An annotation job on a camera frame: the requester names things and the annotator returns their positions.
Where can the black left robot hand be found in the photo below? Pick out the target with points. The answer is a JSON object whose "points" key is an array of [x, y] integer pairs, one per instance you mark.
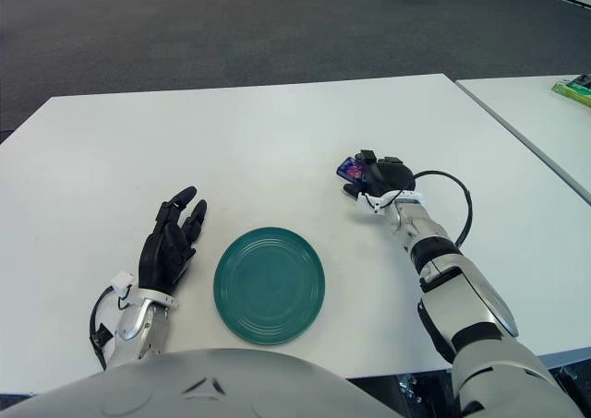
{"points": [[164, 256]]}

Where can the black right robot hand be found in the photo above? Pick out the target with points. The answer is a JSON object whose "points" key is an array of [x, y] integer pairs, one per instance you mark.
{"points": [[390, 175]]}

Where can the purple blue gum box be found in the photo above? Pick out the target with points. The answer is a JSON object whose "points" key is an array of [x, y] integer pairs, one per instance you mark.
{"points": [[348, 169]]}

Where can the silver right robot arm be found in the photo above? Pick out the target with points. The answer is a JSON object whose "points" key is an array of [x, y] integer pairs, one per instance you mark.
{"points": [[471, 298]]}

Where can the teal round plate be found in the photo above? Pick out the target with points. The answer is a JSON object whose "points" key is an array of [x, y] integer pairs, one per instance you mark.
{"points": [[270, 286]]}

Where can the grey robot torso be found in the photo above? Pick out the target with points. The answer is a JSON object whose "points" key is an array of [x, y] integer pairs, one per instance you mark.
{"points": [[184, 385]]}

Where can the green white package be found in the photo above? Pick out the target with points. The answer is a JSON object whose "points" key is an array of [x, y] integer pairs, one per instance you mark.
{"points": [[575, 90]]}

